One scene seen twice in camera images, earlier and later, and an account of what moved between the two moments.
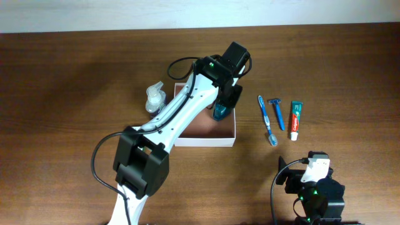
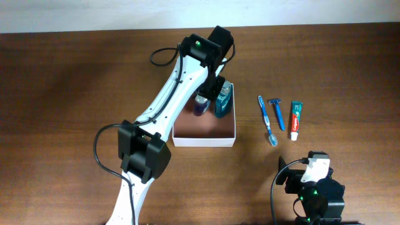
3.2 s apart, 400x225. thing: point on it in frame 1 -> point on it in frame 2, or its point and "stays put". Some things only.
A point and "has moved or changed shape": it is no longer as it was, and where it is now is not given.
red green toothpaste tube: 296,106 stays put
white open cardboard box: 202,130 stays put
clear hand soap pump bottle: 155,102 has moved or changed shape
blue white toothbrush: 272,139 stays put
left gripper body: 231,94 -> 212,92
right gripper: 290,180 stays put
